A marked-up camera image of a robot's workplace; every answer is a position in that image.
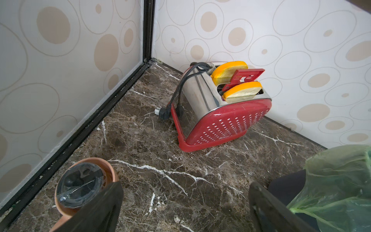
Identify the green plastic bin liner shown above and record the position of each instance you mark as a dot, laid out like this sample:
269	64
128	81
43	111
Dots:
333	191

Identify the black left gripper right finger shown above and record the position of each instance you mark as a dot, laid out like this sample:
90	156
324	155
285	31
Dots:
270	215

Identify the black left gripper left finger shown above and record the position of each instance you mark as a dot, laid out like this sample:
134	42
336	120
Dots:
99	215

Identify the red yellow toy items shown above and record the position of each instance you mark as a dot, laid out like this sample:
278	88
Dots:
236	82

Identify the red plastic basket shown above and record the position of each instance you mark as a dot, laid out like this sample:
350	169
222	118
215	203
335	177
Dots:
202	119

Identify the brown tape roll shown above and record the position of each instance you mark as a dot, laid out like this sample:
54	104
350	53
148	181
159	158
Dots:
80	184

